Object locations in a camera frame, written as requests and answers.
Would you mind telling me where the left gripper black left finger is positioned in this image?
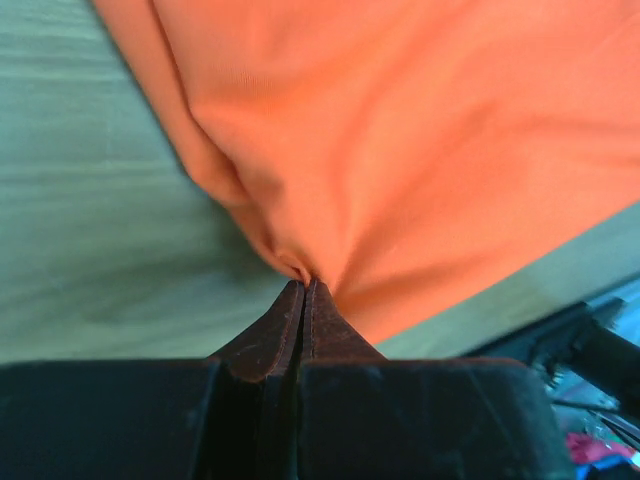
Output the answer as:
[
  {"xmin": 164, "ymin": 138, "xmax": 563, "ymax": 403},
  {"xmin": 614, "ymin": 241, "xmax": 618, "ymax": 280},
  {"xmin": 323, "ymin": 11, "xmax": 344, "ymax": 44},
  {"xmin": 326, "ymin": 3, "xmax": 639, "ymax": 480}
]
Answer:
[{"xmin": 1, "ymin": 282, "xmax": 305, "ymax": 479}]

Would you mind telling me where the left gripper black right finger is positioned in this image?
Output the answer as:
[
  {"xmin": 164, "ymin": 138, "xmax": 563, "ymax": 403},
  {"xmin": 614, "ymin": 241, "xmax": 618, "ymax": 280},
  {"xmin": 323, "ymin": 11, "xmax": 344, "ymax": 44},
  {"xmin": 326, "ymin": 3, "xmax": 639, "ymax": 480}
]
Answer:
[{"xmin": 297, "ymin": 281, "xmax": 575, "ymax": 479}]

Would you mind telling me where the orange t shirt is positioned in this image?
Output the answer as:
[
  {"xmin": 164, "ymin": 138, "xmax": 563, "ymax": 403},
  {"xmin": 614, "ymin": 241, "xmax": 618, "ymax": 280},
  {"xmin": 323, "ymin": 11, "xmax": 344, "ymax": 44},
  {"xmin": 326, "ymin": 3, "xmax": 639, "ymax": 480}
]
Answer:
[{"xmin": 95, "ymin": 1, "xmax": 639, "ymax": 342}]

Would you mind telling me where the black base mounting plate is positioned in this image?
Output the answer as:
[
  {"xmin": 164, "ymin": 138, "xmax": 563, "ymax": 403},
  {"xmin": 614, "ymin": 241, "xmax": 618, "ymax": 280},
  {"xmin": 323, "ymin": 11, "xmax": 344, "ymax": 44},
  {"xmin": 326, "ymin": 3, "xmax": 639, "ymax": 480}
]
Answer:
[{"xmin": 464, "ymin": 294, "xmax": 640, "ymax": 480}]

